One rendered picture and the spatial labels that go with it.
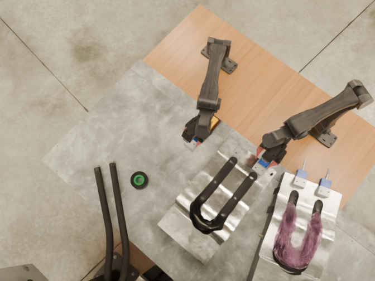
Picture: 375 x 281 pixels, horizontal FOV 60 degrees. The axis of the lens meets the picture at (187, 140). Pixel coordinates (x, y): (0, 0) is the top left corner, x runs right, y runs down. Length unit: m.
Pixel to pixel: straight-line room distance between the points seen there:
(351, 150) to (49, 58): 2.28
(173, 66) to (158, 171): 0.55
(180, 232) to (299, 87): 0.92
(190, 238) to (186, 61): 0.88
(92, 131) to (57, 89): 1.16
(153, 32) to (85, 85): 0.71
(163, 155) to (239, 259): 0.57
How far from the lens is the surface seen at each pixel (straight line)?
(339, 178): 1.64
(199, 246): 1.41
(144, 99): 1.63
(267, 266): 1.40
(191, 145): 1.37
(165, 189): 1.49
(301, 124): 1.22
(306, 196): 1.51
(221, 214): 1.36
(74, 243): 2.41
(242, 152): 1.48
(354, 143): 1.72
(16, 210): 2.59
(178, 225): 1.42
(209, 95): 1.18
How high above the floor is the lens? 2.27
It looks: 73 degrees down
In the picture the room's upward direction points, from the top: 3 degrees counter-clockwise
